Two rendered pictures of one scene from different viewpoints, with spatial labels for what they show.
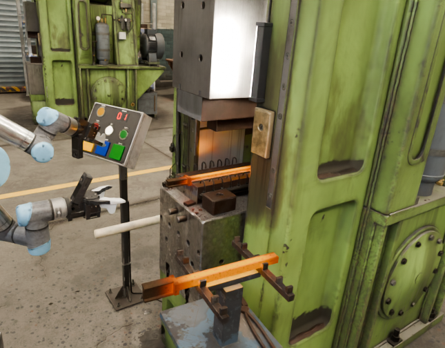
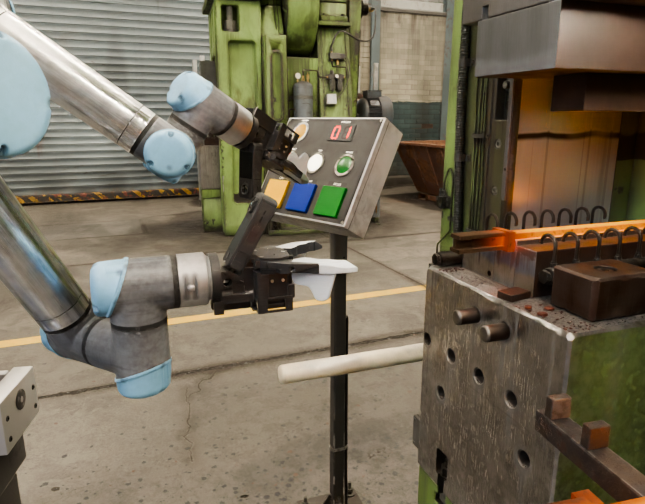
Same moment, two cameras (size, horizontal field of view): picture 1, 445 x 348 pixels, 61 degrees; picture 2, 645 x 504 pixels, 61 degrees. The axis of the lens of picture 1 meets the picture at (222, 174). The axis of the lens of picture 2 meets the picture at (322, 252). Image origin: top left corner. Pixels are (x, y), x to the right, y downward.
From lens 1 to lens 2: 0.71 m
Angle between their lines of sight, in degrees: 17
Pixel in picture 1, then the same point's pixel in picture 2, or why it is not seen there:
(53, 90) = (232, 180)
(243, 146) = (613, 188)
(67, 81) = not seen: hidden behind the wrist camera
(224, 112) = (613, 50)
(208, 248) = (579, 415)
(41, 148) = (166, 140)
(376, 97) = not seen: outside the picture
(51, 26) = (233, 91)
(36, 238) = (133, 351)
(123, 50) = not seen: hidden behind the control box
